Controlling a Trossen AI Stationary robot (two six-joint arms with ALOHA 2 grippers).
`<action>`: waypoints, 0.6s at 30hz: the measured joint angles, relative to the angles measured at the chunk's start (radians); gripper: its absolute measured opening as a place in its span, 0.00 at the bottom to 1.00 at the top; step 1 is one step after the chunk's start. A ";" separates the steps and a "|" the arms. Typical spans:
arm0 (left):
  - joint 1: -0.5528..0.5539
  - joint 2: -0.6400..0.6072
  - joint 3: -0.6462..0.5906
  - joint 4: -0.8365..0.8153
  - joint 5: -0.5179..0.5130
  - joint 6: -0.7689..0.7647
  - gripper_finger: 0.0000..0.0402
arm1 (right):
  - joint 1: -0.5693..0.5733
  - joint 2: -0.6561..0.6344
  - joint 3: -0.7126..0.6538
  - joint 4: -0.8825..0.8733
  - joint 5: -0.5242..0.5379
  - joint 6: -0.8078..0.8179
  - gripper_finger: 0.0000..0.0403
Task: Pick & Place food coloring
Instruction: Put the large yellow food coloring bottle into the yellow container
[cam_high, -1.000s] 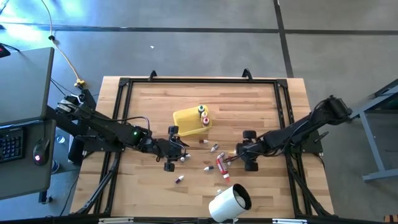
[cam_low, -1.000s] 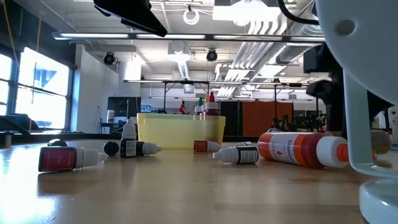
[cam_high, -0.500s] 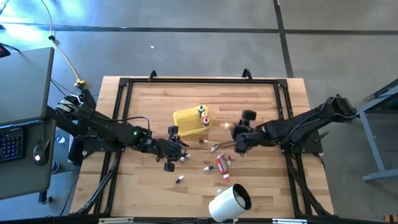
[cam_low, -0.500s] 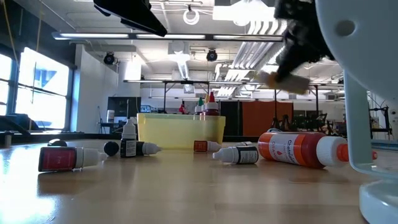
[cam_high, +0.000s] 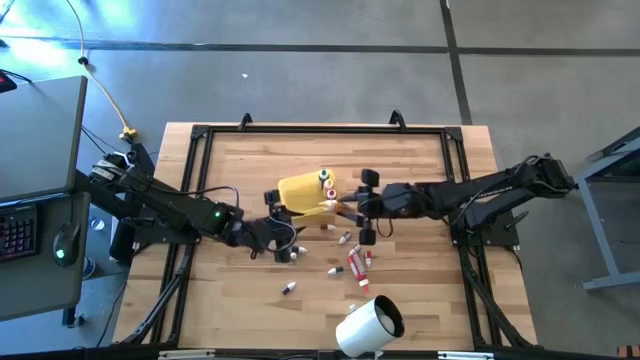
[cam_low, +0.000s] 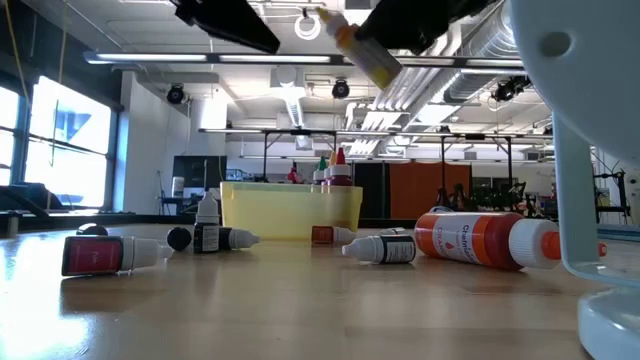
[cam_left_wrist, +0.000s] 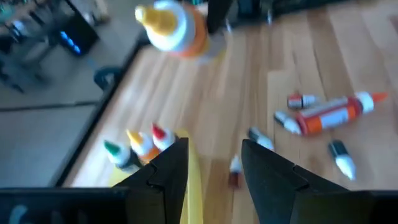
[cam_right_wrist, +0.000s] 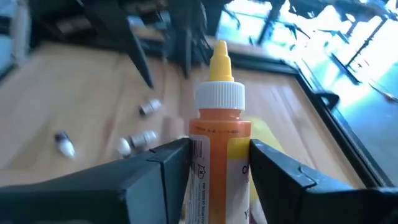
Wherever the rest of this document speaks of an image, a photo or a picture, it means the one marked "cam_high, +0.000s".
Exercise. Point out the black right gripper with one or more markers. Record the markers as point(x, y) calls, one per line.
point(395, 200)

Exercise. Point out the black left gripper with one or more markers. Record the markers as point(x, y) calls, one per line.
point(260, 235)

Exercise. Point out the large yellow food colouring bottle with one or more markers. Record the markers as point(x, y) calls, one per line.
point(330, 204)

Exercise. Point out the large red food colouring bottle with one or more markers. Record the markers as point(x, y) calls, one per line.
point(331, 194)
point(357, 267)

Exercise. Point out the yellow plastic bin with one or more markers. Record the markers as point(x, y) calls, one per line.
point(300, 192)

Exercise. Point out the large orange food colouring bottle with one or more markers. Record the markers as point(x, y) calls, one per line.
point(329, 183)

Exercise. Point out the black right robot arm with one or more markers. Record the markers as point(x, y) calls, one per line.
point(475, 192)

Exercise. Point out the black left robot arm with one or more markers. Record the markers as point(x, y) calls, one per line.
point(175, 207)

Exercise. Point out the green-tipped food colouring bottle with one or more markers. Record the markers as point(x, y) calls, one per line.
point(324, 175)

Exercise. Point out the white cylindrical housing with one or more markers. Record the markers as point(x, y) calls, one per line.
point(365, 327)

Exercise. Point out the small clear white object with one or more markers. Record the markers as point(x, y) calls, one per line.
point(98, 224)

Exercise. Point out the round blue white object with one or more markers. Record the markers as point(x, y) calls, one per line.
point(90, 267)

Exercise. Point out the black computer mouse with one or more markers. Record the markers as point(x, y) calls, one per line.
point(66, 245)

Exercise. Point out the small black desk foot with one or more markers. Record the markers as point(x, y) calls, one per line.
point(75, 319)

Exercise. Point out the grey metal table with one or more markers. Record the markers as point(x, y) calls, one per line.
point(597, 235)

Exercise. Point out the grey desk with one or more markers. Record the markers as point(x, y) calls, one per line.
point(40, 290)

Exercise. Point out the black backlit keyboard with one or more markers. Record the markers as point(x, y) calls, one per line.
point(20, 232)

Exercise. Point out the brown striped object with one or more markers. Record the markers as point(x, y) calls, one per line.
point(629, 351)

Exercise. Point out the black device with red light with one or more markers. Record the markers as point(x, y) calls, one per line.
point(5, 81)

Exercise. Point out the black aluminium table frame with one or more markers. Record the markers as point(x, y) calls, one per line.
point(325, 130)

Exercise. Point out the black hooked frame bracket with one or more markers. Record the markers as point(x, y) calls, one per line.
point(246, 118)
point(397, 116)

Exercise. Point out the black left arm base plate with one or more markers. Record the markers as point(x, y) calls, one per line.
point(165, 236)

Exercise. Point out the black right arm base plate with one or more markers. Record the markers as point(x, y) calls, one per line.
point(500, 238)

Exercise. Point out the black desk leg frame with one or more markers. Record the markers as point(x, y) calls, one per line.
point(122, 240)

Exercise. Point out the silver metal bracket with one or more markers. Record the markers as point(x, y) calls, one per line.
point(465, 356)
point(185, 355)

